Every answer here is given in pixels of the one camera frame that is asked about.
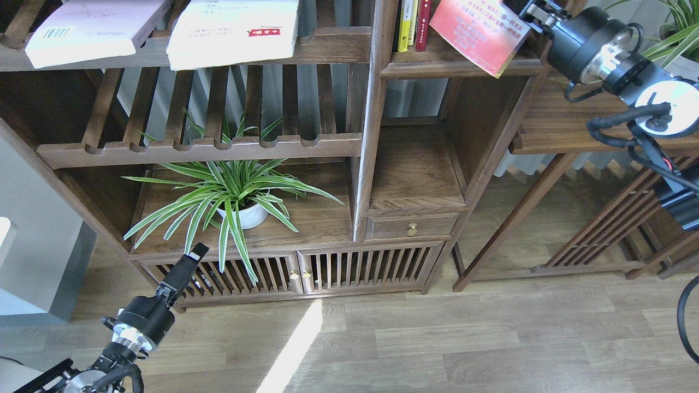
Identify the small wooden drawer brass knob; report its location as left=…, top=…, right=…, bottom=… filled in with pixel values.
left=365, top=212, right=459, bottom=239

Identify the yellow upright book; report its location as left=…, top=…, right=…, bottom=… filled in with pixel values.
left=395, top=0, right=413, bottom=52

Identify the dark wooden bookshelf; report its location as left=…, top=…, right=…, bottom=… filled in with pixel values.
left=2, top=1, right=548, bottom=293

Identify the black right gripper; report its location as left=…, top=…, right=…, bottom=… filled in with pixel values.
left=502, top=1, right=571, bottom=34

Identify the dark wooden side table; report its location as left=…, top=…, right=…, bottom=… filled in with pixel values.
left=452, top=72, right=697, bottom=293

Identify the pale pink white book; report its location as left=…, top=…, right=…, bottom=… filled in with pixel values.
left=25, top=1, right=172, bottom=69

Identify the right spider plant white pot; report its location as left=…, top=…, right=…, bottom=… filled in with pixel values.
left=598, top=1, right=698, bottom=80

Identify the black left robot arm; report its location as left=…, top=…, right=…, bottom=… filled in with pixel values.
left=16, top=243, right=208, bottom=392

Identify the grey white cabinet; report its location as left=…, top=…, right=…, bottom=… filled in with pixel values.
left=1, top=141, right=97, bottom=328

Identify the cream thin upright book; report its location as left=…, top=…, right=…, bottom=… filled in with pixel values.
left=407, top=0, right=419, bottom=46

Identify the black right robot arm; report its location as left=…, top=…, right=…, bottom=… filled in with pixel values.
left=504, top=1, right=697, bottom=231

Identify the dark red upright book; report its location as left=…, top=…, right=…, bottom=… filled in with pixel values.
left=414, top=0, right=432, bottom=52

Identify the red planet cover book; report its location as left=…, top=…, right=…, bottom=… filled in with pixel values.
left=429, top=1, right=531, bottom=78

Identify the white book red stamp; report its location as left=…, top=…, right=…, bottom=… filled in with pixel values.
left=165, top=1, right=299, bottom=70

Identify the right slatted cabinet door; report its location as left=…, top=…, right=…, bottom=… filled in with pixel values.
left=299, top=242, right=443, bottom=296

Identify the slatted cabinet door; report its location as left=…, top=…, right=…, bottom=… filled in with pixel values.
left=137, top=251, right=303, bottom=309
left=299, top=242, right=443, bottom=296

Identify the spider plant white pot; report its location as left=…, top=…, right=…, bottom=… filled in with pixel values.
left=121, top=108, right=345, bottom=286
left=598, top=1, right=698, bottom=80

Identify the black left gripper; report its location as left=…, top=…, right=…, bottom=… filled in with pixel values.
left=156, top=243, right=209, bottom=306

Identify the left slatted cabinet door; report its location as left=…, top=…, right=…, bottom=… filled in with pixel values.
left=137, top=251, right=303, bottom=309

